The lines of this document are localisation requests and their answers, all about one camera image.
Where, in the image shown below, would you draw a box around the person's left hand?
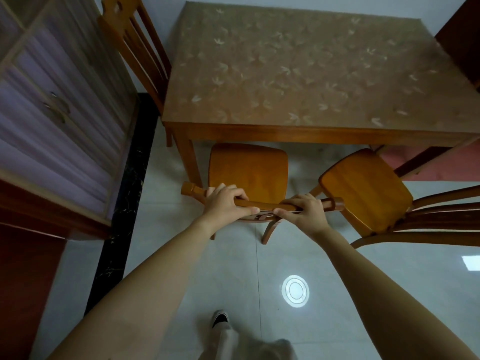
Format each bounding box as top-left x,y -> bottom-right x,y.
199,183 -> 260,234

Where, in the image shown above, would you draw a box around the red floor mat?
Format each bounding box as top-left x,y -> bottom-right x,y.
378,139 -> 480,183

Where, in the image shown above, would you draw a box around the wooden table with patterned cover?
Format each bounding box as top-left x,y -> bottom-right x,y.
161,1 -> 480,192

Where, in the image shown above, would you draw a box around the person's left forearm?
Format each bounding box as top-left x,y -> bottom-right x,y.
46,217 -> 215,360

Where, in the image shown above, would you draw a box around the person's right hand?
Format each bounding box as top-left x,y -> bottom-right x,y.
272,193 -> 332,241

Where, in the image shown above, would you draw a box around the black and white shoe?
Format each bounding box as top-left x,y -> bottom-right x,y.
211,310 -> 231,330

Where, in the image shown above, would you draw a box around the person's right forearm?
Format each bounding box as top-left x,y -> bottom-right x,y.
314,227 -> 480,360

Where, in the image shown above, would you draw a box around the dark red wooden door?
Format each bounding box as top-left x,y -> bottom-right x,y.
434,0 -> 480,91
0,179 -> 112,360

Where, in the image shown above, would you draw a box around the orange wooden chair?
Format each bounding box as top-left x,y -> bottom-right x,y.
309,147 -> 480,249
98,0 -> 174,148
181,142 -> 345,245

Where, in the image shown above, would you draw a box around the beige trousers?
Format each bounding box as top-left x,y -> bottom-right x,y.
198,324 -> 299,360

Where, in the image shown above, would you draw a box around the light wood shelf cabinet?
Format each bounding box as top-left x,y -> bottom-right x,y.
0,0 -> 140,228

